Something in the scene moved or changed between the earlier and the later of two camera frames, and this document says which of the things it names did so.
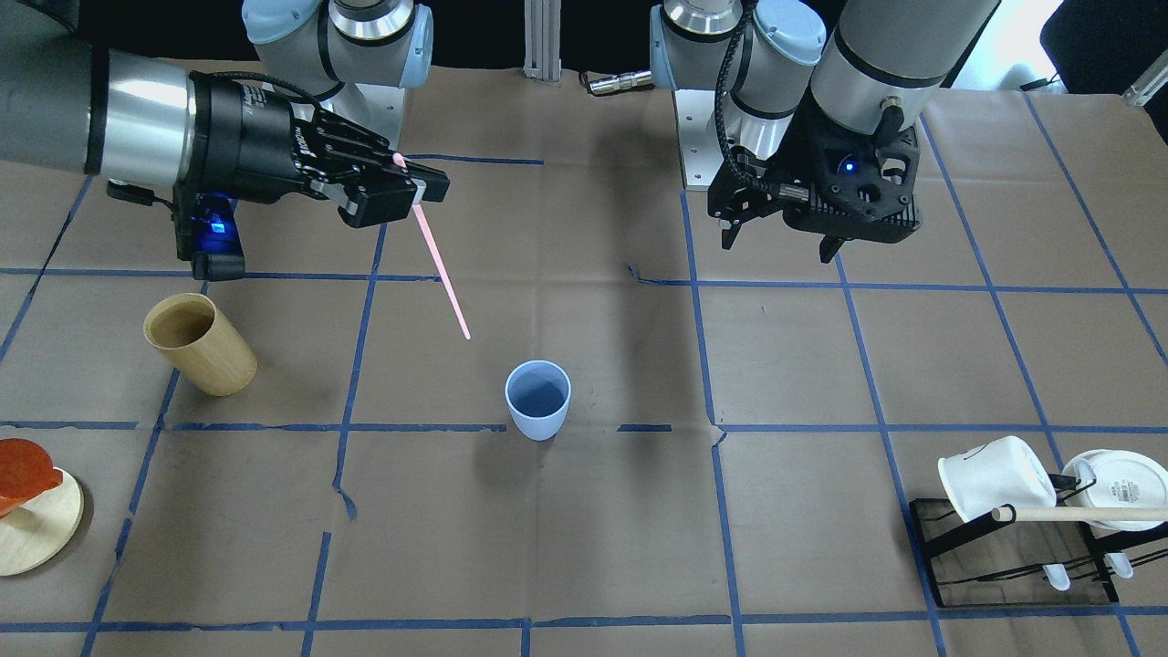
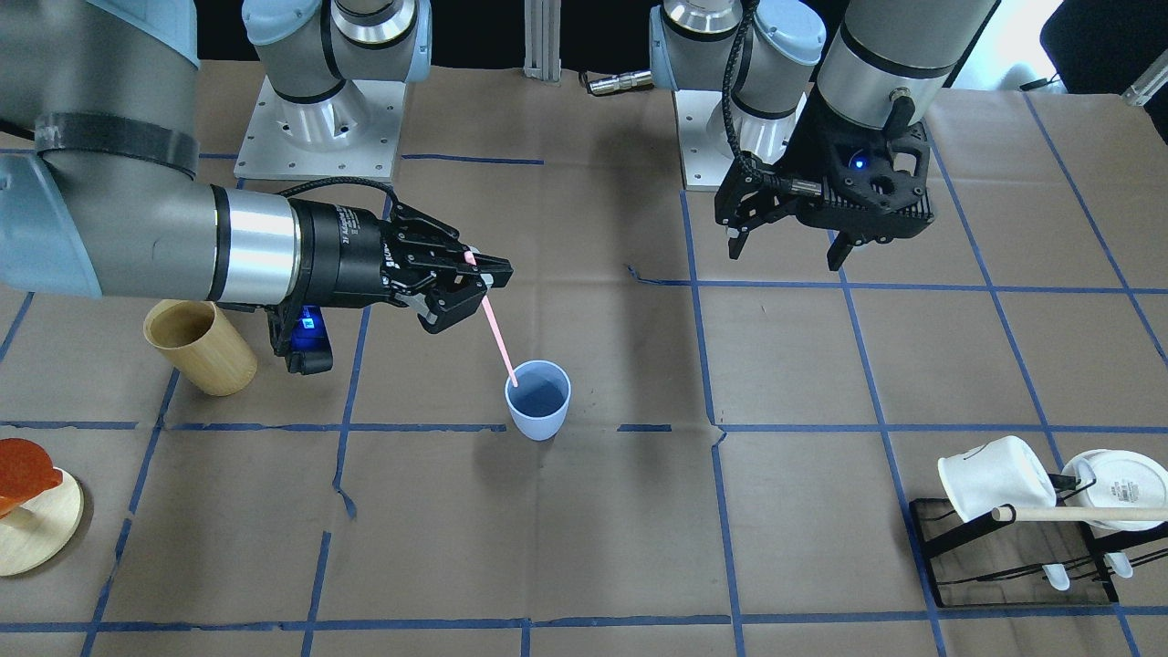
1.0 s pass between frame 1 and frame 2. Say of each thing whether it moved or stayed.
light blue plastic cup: stayed
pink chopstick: moved
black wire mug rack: stayed
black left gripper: stayed
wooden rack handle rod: stayed
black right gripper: moved
